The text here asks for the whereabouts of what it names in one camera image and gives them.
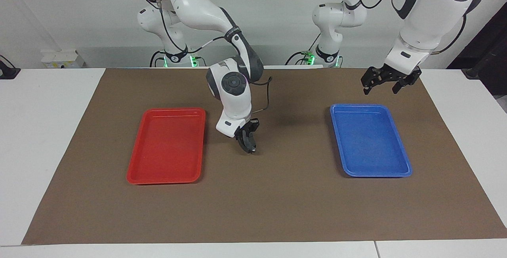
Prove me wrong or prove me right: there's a blue plastic tray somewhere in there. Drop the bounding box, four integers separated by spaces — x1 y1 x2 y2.
330 103 413 178

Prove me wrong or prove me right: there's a brown table mat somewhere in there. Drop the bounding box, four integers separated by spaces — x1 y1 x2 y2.
22 68 507 245

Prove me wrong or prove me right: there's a red plastic tray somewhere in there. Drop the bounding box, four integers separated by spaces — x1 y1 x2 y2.
126 107 207 185

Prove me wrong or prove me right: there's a dark cabinet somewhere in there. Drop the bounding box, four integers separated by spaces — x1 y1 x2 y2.
447 2 507 97

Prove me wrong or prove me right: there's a black base cable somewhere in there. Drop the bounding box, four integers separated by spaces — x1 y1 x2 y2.
285 44 317 67
149 50 168 68

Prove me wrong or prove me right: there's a white wall socket box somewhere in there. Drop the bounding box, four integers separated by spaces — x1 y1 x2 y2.
41 49 86 69

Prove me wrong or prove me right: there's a black clamp mount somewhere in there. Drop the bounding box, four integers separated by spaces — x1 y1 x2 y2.
0 55 21 80

